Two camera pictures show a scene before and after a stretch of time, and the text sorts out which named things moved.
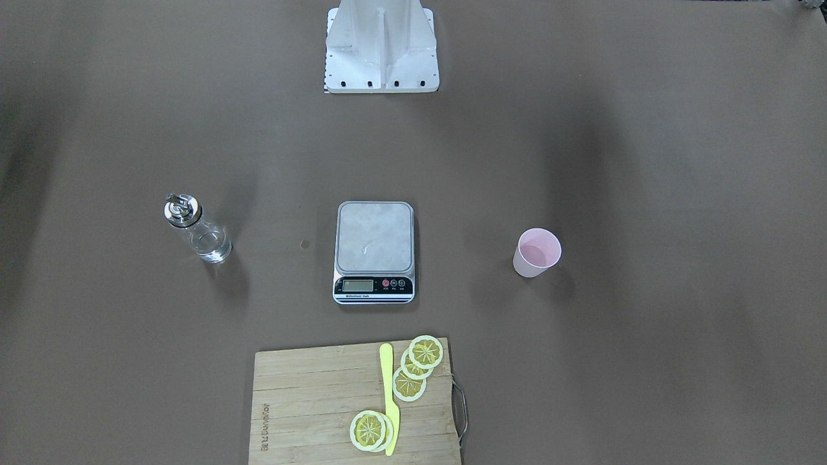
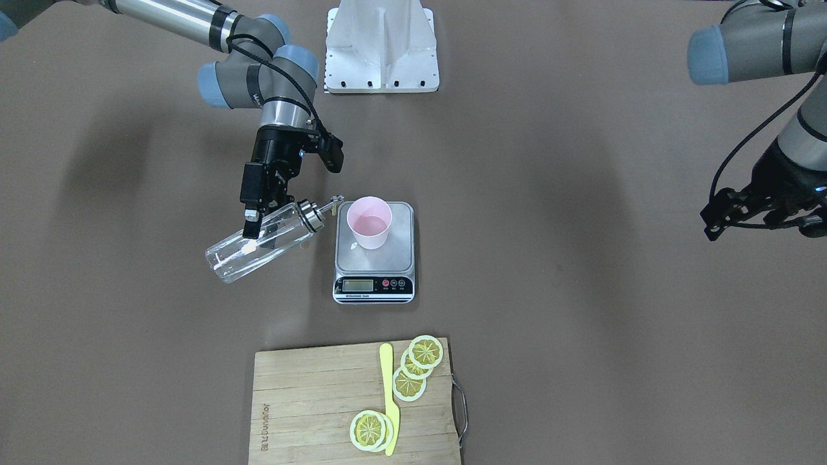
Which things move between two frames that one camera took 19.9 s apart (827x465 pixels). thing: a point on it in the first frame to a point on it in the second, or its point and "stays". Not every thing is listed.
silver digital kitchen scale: (374, 253) stays
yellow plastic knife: (387, 366) stays
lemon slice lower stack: (407, 388) stays
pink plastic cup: (537, 250) to (369, 217)
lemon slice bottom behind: (389, 433) stays
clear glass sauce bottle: (212, 245) to (234, 254)
